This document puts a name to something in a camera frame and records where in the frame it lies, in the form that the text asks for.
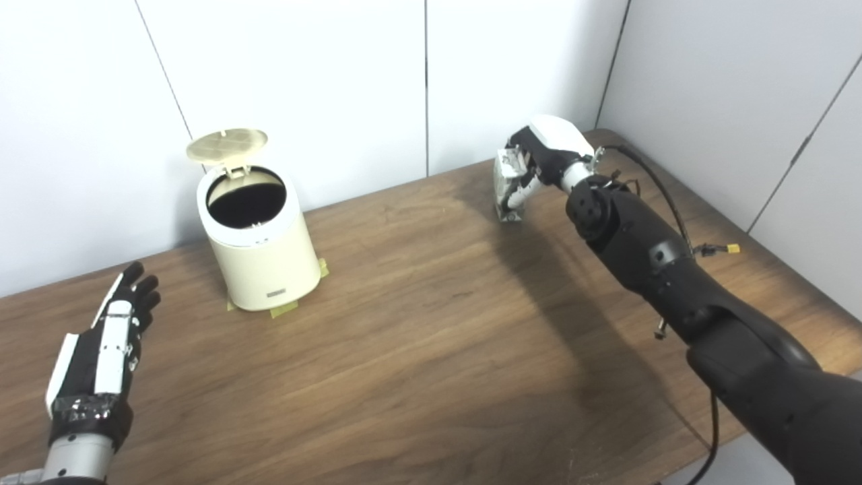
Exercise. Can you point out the cream-colored cylindrical bin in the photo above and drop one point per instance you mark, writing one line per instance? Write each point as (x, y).
(269, 263)

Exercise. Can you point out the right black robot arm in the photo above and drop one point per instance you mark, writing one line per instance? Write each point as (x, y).
(673, 276)

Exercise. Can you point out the green white milk carton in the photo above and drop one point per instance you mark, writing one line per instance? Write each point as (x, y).
(504, 182)

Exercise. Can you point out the round cream bin lid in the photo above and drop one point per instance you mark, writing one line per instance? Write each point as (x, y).
(225, 145)

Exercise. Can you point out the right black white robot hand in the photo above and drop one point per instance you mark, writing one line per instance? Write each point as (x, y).
(555, 151)

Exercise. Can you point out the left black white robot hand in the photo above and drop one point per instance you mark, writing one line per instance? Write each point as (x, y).
(87, 397)

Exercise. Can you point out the black wall panel hinge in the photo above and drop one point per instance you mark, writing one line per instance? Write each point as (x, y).
(799, 151)

